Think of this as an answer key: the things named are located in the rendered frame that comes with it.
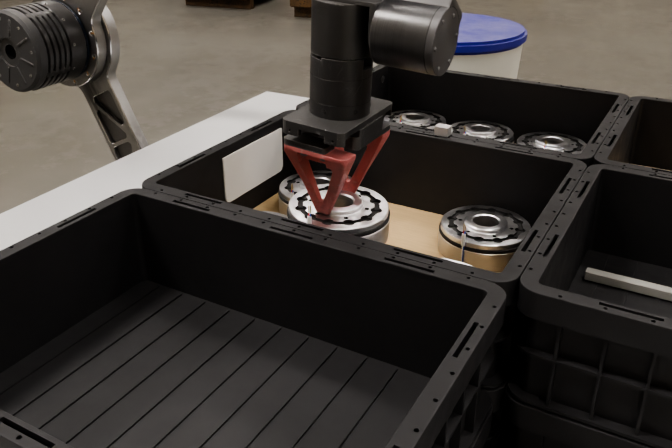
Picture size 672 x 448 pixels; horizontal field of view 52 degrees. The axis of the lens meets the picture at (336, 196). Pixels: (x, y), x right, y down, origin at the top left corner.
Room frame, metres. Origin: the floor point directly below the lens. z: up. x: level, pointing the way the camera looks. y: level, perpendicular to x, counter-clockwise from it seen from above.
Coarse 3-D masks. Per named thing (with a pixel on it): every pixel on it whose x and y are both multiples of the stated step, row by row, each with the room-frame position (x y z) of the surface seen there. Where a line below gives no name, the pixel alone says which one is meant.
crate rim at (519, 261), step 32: (256, 128) 0.84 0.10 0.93; (192, 160) 0.73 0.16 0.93; (544, 160) 0.73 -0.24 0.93; (576, 160) 0.72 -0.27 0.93; (160, 192) 0.64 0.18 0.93; (288, 224) 0.57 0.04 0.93; (544, 224) 0.57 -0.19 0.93; (416, 256) 0.51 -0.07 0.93; (512, 256) 0.51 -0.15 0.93; (512, 288) 0.47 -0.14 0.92
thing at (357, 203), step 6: (324, 192) 0.64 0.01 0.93; (342, 192) 0.65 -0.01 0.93; (348, 192) 0.65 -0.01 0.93; (342, 198) 0.64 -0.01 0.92; (348, 198) 0.64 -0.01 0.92; (354, 198) 0.63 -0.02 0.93; (360, 198) 0.63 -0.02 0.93; (354, 204) 0.62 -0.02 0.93; (360, 204) 0.62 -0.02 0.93; (336, 210) 0.61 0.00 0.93; (342, 210) 0.61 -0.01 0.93; (348, 210) 0.61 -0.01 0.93; (354, 210) 0.61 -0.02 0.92; (360, 210) 0.62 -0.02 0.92
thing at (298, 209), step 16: (304, 192) 0.65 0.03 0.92; (320, 192) 0.65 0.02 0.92; (368, 192) 0.66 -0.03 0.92; (288, 208) 0.62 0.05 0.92; (304, 208) 0.62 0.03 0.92; (368, 208) 0.62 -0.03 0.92; (384, 208) 0.62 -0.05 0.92; (320, 224) 0.59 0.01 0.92; (336, 224) 0.59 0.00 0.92; (352, 224) 0.59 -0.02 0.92; (368, 224) 0.59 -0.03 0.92
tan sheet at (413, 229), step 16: (256, 208) 0.81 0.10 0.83; (272, 208) 0.81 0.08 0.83; (400, 208) 0.81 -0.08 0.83; (400, 224) 0.76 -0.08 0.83; (416, 224) 0.76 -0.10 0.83; (432, 224) 0.76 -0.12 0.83; (400, 240) 0.72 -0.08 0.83; (416, 240) 0.72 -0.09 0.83; (432, 240) 0.72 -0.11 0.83; (496, 272) 0.65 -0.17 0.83
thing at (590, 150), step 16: (496, 80) 1.07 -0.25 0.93; (512, 80) 1.06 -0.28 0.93; (608, 96) 0.99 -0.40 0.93; (624, 96) 0.97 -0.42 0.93; (608, 112) 0.90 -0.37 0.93; (416, 128) 0.83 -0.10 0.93; (608, 128) 0.83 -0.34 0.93; (496, 144) 0.78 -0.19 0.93; (512, 144) 0.78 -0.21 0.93; (592, 144) 0.78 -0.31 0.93; (592, 160) 0.74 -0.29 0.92
